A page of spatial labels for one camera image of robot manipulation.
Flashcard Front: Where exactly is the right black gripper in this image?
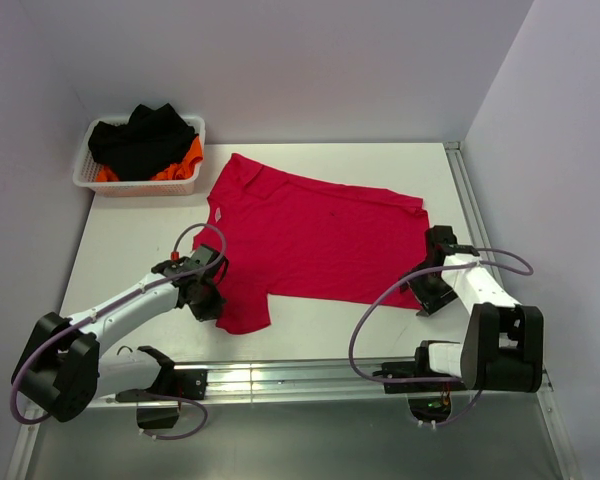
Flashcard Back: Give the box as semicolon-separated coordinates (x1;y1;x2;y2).
399;260;460;318

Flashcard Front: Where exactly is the red t shirt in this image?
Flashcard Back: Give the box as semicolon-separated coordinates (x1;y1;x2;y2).
193;154;429;335

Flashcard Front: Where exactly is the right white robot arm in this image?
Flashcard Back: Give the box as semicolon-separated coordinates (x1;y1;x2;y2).
406;252;544;393

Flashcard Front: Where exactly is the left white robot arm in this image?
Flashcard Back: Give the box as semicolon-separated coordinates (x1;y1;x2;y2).
9;273;226;425

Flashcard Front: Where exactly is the orange t shirt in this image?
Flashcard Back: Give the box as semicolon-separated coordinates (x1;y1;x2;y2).
95;135;204;183

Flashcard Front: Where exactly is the black t shirt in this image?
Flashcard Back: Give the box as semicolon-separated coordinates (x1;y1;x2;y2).
88;103;202;164

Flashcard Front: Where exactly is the white plastic basket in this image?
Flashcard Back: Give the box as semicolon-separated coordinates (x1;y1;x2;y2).
72;116;203;198

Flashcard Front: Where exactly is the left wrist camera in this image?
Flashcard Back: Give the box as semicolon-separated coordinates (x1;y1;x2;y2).
151;245;229;279

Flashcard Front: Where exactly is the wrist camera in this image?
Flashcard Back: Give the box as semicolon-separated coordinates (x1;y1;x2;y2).
424;225;479;267
151;245;229;279

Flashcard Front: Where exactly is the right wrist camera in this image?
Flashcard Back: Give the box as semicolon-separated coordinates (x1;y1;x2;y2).
424;225;479;267

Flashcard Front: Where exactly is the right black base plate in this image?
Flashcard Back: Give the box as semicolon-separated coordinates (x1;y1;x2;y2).
373;360;467;395

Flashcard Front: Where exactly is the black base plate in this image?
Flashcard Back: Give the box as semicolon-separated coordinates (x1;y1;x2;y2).
115;368;208;402
373;360;467;395

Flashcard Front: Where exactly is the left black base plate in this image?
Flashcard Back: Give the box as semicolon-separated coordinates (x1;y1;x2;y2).
115;368;208;402

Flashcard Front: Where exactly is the front aluminium rail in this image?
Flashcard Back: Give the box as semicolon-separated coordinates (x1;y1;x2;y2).
27;358;551;410

